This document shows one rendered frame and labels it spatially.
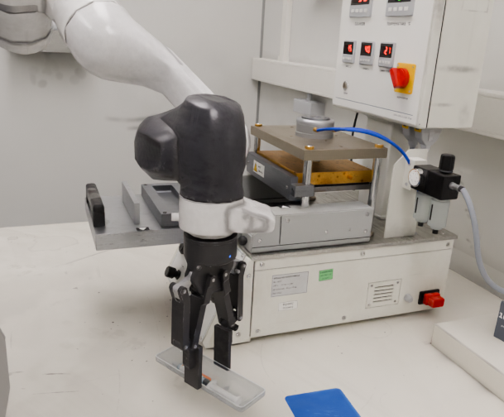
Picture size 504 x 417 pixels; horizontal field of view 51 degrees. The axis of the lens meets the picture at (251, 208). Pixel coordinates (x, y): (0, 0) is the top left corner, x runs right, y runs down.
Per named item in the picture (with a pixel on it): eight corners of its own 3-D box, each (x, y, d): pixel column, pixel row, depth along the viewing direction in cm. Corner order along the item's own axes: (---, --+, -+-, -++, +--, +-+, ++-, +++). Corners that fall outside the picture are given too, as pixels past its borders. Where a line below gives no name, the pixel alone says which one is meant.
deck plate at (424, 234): (365, 192, 141) (366, 189, 141) (458, 238, 110) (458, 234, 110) (198, 203, 124) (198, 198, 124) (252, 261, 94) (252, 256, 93)
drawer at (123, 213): (222, 206, 120) (223, 172, 117) (257, 241, 100) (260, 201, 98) (85, 214, 109) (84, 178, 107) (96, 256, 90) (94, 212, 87)
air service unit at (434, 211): (410, 215, 107) (421, 143, 102) (462, 242, 94) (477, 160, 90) (389, 217, 105) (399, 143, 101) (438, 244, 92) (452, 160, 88)
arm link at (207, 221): (165, 193, 72) (165, 231, 73) (233, 214, 64) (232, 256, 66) (228, 177, 81) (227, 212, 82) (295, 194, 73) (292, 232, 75)
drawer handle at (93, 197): (96, 201, 106) (95, 182, 104) (105, 227, 92) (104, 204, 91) (86, 202, 105) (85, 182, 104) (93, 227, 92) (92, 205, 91)
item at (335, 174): (322, 165, 125) (326, 125, 122) (375, 191, 106) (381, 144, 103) (254, 168, 119) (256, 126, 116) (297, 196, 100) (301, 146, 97)
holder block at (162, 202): (216, 191, 117) (216, 179, 116) (248, 220, 99) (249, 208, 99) (141, 195, 111) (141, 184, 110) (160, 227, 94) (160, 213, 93)
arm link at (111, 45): (73, -3, 79) (172, 150, 68) (175, 7, 91) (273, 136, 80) (57, 56, 86) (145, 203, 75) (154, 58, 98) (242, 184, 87)
